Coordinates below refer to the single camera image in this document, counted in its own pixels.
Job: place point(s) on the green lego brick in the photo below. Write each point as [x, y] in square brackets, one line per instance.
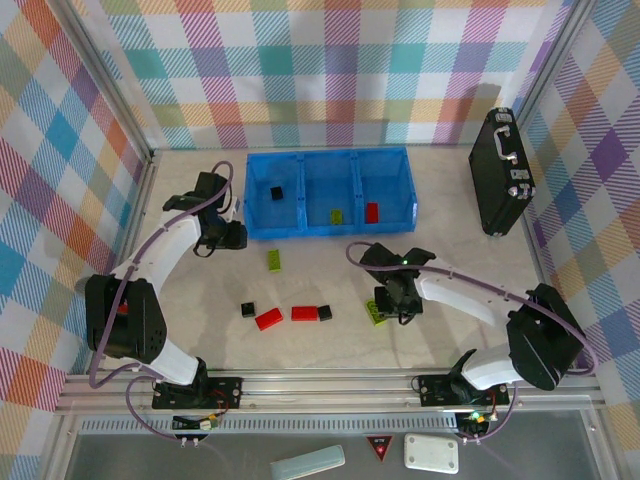
[336, 216]
[274, 260]
[371, 307]

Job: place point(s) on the small black lego brick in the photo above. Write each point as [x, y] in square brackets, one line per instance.
[276, 193]
[247, 309]
[325, 312]

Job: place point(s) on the red lego brick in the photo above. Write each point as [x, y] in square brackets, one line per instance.
[304, 313]
[269, 318]
[372, 212]

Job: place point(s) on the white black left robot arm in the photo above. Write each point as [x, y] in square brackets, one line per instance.
[165, 250]

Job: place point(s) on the blue three-compartment plastic bin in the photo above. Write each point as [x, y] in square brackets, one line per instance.
[325, 170]

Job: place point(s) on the small power connector board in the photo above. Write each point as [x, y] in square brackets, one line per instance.
[475, 420]
[205, 424]

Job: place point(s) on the red triangle warning sign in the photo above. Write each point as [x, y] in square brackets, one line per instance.
[379, 445]

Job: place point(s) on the white rectangular plate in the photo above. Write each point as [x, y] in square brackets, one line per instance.
[431, 452]

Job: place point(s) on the slotted metal strip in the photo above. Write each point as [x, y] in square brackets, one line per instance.
[300, 425]

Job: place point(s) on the pale blue plastic bar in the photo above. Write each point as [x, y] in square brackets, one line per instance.
[307, 462]

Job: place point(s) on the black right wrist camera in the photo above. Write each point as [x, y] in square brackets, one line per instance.
[417, 256]

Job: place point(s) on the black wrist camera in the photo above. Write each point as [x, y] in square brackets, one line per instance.
[417, 256]
[175, 202]

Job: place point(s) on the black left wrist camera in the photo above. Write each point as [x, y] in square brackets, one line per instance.
[175, 202]

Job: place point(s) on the aluminium frame rail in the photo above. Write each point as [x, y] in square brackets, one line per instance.
[325, 390]

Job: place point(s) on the aluminium corner post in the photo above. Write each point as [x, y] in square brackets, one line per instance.
[554, 50]
[108, 75]

